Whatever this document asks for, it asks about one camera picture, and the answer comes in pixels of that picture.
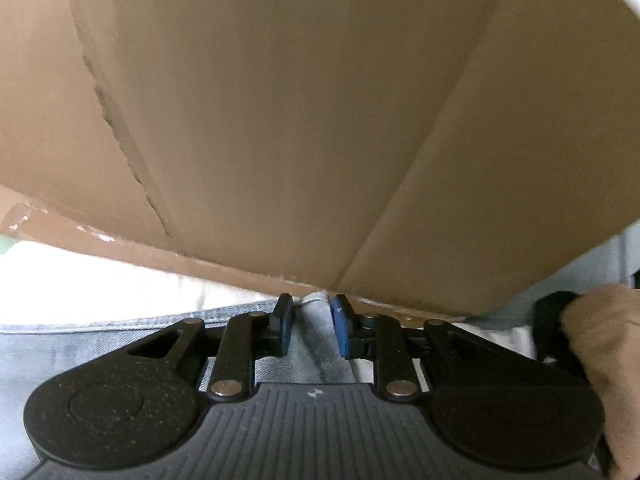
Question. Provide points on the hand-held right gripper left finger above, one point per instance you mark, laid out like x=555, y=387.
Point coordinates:
x=284, y=325

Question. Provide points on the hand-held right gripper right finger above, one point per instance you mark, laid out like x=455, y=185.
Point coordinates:
x=342, y=327

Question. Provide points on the light blue denim jeans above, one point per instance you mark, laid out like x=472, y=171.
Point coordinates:
x=75, y=355

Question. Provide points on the cream printed bedsheet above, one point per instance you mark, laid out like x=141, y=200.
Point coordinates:
x=100, y=290

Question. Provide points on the brown cardboard box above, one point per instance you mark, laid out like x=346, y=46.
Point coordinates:
x=300, y=110

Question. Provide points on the brown cloth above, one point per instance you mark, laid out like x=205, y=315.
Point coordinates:
x=612, y=355

